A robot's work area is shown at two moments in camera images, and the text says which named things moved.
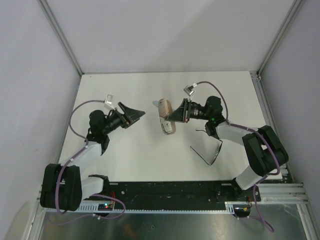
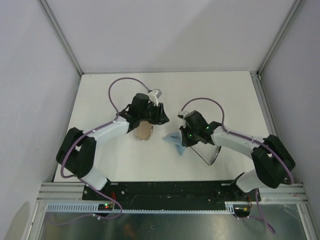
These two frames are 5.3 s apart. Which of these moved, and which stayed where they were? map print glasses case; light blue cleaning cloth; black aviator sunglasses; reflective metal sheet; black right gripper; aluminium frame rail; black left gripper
Moved: black left gripper; light blue cleaning cloth; black right gripper; map print glasses case
Stayed: reflective metal sheet; aluminium frame rail; black aviator sunglasses
